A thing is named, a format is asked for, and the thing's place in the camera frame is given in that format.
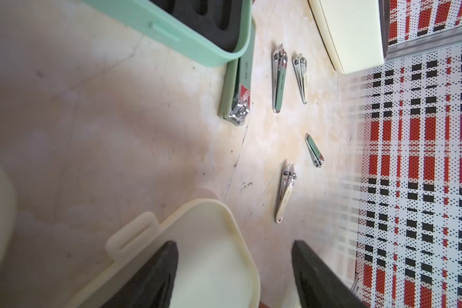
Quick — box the cream tissue box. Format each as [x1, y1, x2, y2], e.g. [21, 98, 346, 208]
[309, 0, 390, 74]

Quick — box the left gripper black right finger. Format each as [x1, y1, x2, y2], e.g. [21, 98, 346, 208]
[291, 240, 364, 307]

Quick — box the small cream nail clipper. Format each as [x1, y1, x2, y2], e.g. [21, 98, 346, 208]
[274, 164, 296, 223]

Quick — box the large green nail clipper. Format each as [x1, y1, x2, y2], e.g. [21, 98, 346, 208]
[218, 19, 256, 127]

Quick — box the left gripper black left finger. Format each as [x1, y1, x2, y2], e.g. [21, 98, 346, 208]
[103, 241, 179, 308]

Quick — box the green nail clipper case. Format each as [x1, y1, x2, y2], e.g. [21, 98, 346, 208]
[88, 1, 252, 67]

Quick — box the small green nail clipper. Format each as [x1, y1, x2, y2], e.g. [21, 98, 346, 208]
[272, 44, 288, 114]

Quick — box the small silver clipper far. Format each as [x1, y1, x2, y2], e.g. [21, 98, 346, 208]
[293, 53, 307, 105]

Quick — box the green clipper right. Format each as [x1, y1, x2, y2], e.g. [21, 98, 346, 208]
[305, 133, 325, 168]

